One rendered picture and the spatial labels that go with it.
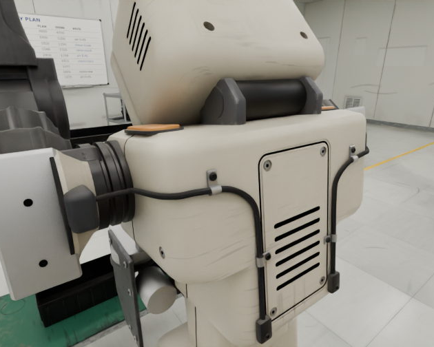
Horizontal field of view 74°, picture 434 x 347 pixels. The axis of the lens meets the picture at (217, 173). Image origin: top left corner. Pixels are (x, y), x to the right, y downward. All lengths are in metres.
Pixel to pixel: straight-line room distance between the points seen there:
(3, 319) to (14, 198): 1.29
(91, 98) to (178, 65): 5.73
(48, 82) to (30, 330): 1.16
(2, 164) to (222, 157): 0.16
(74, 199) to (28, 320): 1.26
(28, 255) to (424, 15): 7.86
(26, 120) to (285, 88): 0.25
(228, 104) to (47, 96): 0.20
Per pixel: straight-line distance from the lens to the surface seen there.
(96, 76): 5.96
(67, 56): 5.87
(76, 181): 0.25
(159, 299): 0.43
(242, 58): 0.28
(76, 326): 1.36
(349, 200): 0.38
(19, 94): 0.36
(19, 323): 1.48
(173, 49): 0.25
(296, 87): 0.32
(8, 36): 0.39
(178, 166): 0.21
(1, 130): 0.31
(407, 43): 7.94
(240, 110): 0.25
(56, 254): 0.27
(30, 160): 0.25
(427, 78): 7.74
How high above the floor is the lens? 1.28
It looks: 20 degrees down
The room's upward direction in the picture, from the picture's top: straight up
